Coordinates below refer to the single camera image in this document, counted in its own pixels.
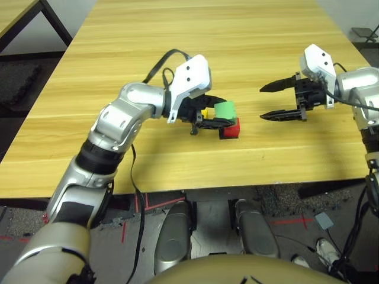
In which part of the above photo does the grey robot leg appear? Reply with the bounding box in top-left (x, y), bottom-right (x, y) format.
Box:
top-left (235, 199), bottom-right (281, 260)
top-left (153, 201), bottom-right (192, 275)

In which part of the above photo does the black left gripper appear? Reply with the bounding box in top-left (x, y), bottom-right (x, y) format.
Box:
top-left (177, 95), bottom-right (234, 136)

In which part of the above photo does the black hanging cable bundle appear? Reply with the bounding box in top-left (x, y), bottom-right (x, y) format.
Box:
top-left (329, 189), bottom-right (379, 279)

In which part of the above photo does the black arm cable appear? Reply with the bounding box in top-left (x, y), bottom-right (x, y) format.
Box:
top-left (126, 48), bottom-right (197, 284)
top-left (325, 62), bottom-right (379, 112)

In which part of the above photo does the green wooden block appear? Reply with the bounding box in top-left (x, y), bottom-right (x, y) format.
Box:
top-left (214, 101), bottom-right (237, 121)

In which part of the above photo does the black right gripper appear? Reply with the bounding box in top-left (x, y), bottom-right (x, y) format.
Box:
top-left (259, 72), bottom-right (327, 122)

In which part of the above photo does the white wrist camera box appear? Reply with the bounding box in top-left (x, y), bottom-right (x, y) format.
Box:
top-left (166, 54), bottom-right (213, 124)
top-left (300, 44), bottom-right (337, 109)

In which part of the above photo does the speckled dark floor mat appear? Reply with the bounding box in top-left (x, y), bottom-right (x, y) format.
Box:
top-left (255, 183), bottom-right (354, 220)

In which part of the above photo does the black foam floor mat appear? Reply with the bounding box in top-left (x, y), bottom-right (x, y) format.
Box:
top-left (0, 61), bottom-right (43, 105)

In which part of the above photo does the olive robot torso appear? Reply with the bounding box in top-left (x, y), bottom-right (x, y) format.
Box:
top-left (150, 254), bottom-right (341, 284)

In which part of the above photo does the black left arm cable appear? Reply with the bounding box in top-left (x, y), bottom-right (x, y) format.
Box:
top-left (126, 48), bottom-right (197, 284)

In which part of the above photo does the grey right robot leg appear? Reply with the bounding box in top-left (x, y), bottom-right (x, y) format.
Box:
top-left (235, 199), bottom-right (281, 260)

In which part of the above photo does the white sneaker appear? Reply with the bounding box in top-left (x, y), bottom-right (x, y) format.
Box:
top-left (314, 237), bottom-right (342, 266)
top-left (291, 254), bottom-right (310, 269)

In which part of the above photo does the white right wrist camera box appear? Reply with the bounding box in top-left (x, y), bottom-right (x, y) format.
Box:
top-left (300, 44), bottom-right (337, 109)

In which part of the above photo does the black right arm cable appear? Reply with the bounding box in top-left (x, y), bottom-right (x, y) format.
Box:
top-left (325, 62), bottom-right (379, 112)

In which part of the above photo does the grey left robot leg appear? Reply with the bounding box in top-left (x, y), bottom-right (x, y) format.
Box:
top-left (153, 201), bottom-right (192, 275)

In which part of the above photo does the red wooden block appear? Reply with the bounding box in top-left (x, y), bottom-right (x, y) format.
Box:
top-left (222, 117), bottom-right (242, 139)

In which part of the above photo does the light wooden side table top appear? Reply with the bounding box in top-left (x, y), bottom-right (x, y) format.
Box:
top-left (0, 0), bottom-right (41, 37)

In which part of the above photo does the grey foot pedal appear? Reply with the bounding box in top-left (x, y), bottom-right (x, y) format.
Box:
top-left (314, 211), bottom-right (336, 230)

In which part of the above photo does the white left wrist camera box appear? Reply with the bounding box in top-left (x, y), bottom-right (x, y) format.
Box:
top-left (166, 54), bottom-right (213, 124)

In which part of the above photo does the black metal table frame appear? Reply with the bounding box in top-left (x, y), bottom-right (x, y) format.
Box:
top-left (0, 0), bottom-right (73, 54)

